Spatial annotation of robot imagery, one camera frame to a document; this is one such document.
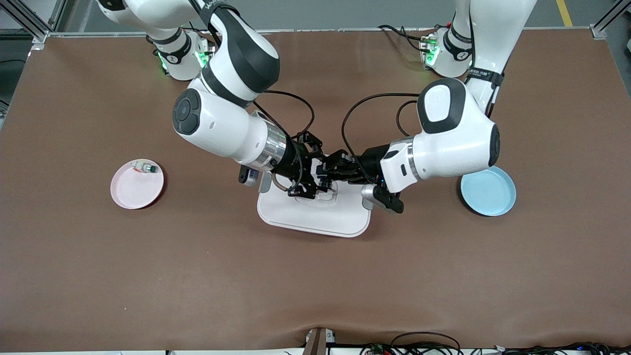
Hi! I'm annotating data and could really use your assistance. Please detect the white lidded storage box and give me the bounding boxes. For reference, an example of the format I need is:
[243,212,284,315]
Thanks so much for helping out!
[257,168,371,239]

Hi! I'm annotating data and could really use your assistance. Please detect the light blue round plate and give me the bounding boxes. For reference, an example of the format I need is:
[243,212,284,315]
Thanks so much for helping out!
[460,165,517,217]

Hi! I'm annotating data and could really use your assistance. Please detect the pink round plate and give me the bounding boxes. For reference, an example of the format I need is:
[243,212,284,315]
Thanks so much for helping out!
[110,159,164,210]

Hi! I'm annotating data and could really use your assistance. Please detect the clear box lid handle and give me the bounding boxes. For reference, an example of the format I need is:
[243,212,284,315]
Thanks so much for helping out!
[294,186,340,208]

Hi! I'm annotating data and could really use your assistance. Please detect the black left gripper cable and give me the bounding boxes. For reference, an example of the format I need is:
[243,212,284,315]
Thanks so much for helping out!
[341,93,424,163]

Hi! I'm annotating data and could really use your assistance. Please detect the metal table edge rail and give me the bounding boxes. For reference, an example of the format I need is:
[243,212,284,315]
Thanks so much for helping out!
[44,27,592,37]

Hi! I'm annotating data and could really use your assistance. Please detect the black arm base cables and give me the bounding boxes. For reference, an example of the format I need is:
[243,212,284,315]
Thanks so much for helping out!
[377,24,432,54]

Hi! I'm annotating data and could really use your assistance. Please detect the brown table edge post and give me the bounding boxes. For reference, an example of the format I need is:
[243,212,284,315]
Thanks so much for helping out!
[302,327,327,355]

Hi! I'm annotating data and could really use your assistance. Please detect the black looped cable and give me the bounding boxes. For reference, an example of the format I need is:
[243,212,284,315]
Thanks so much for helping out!
[390,331,462,355]

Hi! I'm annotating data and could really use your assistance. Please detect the tangled cable bundle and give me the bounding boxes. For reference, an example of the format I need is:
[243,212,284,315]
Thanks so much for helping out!
[360,340,631,355]

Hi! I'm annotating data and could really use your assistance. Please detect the aluminium frame post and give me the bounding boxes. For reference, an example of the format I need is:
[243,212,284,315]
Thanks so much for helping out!
[589,7,626,40]

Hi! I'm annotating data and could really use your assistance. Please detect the aluminium frame strut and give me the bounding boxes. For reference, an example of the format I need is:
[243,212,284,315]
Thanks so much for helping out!
[0,0,67,50]

